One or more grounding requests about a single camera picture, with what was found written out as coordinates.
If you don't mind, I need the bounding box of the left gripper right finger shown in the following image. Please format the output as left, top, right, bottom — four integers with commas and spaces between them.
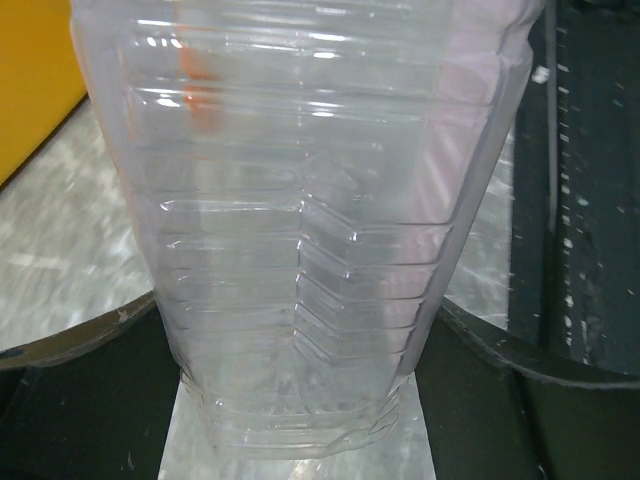
415, 300, 639, 479

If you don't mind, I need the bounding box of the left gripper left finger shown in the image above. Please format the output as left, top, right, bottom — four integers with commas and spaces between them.
1, 292, 180, 479

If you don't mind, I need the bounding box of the large clear plastic bottle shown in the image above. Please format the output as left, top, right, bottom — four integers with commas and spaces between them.
71, 1, 544, 460

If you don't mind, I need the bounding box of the yellow plastic basket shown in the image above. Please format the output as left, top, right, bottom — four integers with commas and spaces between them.
1, 0, 86, 183

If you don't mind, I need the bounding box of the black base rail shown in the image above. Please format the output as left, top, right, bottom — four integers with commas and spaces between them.
508, 1, 639, 376

